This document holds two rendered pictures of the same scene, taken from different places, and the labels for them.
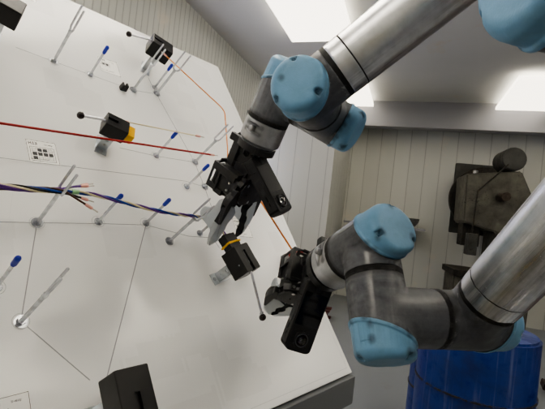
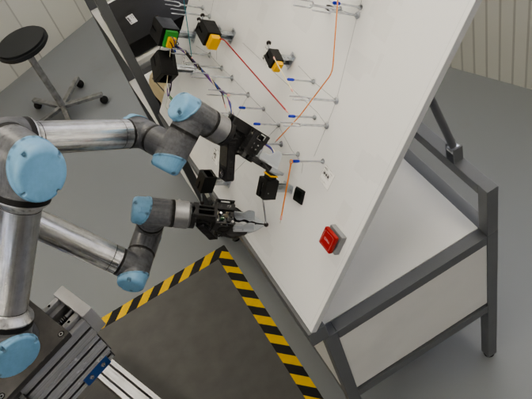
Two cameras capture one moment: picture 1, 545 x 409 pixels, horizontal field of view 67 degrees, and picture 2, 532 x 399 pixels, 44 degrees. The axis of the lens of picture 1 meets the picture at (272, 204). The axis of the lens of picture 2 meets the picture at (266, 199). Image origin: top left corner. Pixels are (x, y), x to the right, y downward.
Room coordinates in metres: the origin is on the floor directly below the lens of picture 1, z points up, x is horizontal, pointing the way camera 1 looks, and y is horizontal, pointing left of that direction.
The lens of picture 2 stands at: (1.55, -0.94, 2.44)
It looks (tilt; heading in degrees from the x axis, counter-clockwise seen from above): 48 degrees down; 128
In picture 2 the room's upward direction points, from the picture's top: 22 degrees counter-clockwise
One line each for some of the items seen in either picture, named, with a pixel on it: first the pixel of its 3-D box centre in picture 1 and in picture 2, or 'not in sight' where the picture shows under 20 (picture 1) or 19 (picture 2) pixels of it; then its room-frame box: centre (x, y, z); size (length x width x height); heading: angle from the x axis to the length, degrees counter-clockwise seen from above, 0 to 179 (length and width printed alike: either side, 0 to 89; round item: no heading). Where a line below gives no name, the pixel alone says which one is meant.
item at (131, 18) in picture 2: not in sight; (150, 14); (-0.02, 0.85, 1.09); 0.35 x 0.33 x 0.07; 139
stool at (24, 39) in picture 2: not in sight; (41, 81); (-1.40, 1.25, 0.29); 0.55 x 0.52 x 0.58; 155
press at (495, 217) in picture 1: (479, 238); not in sight; (5.30, -2.71, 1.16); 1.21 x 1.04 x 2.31; 72
